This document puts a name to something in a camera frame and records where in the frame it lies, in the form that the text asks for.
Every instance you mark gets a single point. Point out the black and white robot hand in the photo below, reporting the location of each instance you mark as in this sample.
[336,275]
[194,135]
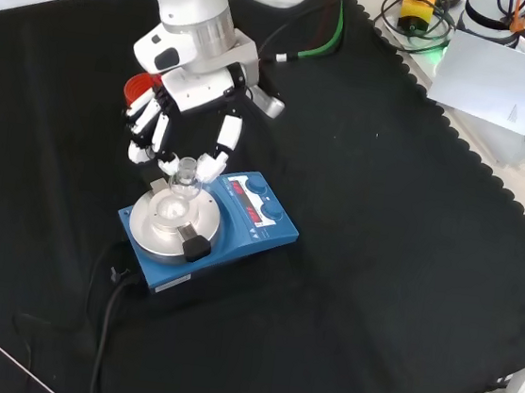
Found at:
[194,89]

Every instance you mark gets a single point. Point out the clear round-bottom flask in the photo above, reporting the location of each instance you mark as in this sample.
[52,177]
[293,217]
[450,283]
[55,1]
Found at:
[184,185]

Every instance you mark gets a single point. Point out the heater with blue base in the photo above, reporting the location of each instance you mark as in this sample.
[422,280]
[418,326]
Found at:
[239,236]

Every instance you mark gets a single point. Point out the yellow stop button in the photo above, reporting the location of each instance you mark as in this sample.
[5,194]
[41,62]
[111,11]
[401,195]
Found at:
[416,10]

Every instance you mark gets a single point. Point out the black bench cloth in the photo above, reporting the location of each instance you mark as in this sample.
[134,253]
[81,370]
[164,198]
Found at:
[354,264]

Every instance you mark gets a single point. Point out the pale grey board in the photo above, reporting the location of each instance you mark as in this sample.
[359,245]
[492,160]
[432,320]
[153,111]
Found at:
[491,82]

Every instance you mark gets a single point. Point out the thin glass rod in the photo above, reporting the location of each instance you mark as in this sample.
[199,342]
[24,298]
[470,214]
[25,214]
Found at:
[11,357]

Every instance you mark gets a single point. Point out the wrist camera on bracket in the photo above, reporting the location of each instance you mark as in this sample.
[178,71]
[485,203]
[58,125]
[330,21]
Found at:
[260,87]

